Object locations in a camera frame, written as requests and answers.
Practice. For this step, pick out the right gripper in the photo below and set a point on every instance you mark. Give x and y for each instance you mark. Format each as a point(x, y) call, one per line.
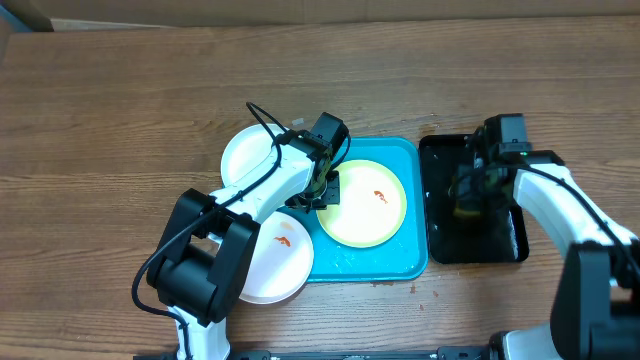
point(469, 196)

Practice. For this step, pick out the green yellow scrub sponge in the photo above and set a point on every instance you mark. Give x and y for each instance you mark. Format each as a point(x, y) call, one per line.
point(468, 210)

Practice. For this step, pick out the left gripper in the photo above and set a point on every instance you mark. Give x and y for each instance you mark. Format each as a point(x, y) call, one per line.
point(332, 196)

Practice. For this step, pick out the white plate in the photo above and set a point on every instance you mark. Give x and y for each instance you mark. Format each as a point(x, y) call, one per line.
point(245, 151)
point(281, 263)

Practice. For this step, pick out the small tape piece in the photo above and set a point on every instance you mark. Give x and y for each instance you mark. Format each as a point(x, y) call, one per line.
point(298, 121)

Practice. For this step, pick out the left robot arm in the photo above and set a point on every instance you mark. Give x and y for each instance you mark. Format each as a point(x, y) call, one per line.
point(197, 273)

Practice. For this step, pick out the black plastic tray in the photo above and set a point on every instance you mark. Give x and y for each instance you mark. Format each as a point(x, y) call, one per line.
point(496, 236)

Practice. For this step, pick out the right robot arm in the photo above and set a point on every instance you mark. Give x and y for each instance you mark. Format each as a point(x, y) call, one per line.
point(595, 314)

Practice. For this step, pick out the yellow green rimmed plate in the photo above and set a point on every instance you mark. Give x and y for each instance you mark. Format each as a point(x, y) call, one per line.
point(372, 205)

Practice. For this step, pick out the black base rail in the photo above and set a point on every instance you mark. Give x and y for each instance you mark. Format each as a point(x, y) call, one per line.
point(443, 353)

